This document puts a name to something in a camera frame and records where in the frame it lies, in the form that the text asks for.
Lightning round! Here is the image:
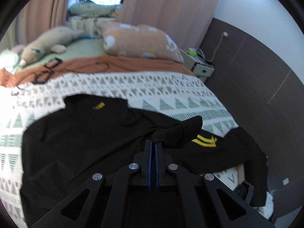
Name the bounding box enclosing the black garment with yellow stripes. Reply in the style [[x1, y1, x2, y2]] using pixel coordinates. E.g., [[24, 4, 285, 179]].
[[20, 94, 268, 226]]

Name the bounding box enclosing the patterned white bedspread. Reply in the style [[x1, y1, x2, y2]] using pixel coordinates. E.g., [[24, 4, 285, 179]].
[[1, 72, 237, 227]]

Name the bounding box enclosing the white bedside cabinet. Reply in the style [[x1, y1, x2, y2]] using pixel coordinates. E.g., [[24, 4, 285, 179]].
[[180, 48, 215, 83]]

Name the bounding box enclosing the peach cartoon pillow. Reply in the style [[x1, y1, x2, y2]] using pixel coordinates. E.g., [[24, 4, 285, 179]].
[[102, 22, 184, 63]]

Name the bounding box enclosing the beige plush toy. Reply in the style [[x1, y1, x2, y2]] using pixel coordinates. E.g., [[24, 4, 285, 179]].
[[20, 26, 85, 67]]

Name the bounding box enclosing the orange blanket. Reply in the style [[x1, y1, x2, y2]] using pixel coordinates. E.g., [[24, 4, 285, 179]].
[[1, 55, 194, 88]]

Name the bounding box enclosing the pink curtain right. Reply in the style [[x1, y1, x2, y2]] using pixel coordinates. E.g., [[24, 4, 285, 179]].
[[120, 0, 220, 48]]

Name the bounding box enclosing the pink curtain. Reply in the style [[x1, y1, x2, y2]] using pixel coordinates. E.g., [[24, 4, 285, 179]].
[[120, 0, 220, 48], [21, 0, 69, 44]]

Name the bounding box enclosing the green bedding bundle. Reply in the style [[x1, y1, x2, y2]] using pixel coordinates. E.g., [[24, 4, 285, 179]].
[[67, 0, 123, 19]]

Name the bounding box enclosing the pink curtain left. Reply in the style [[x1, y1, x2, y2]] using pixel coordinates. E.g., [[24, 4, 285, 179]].
[[21, 0, 69, 44]]

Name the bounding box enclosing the black strap on bed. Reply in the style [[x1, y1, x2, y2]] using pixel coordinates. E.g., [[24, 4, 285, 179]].
[[10, 58, 110, 95]]

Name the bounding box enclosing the white charging cable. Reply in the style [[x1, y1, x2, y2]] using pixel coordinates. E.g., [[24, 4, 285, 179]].
[[197, 31, 230, 63]]

